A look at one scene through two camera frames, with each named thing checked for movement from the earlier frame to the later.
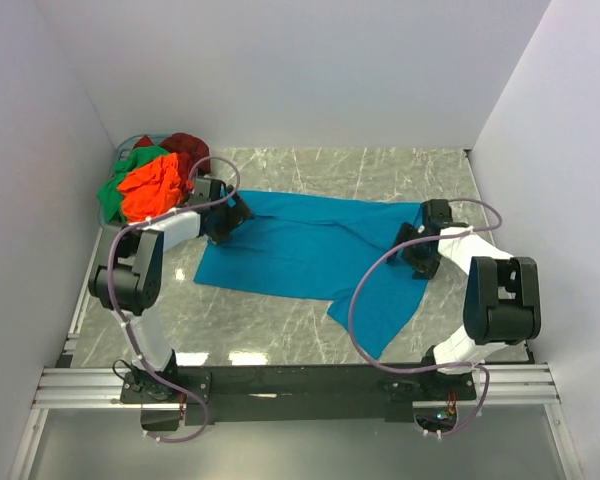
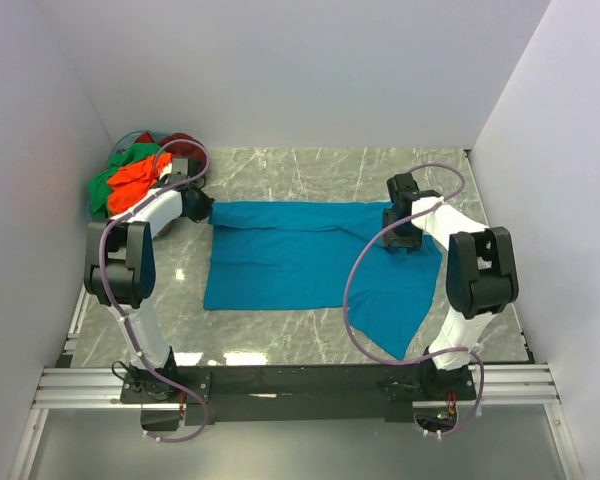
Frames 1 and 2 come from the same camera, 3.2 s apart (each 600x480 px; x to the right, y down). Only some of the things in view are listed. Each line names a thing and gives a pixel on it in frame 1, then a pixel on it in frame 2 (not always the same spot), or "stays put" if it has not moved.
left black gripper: x=231 y=218 to x=200 y=206
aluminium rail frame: x=513 y=386 stays put
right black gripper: x=412 y=248 to x=402 y=239
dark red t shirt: x=193 y=154 stays put
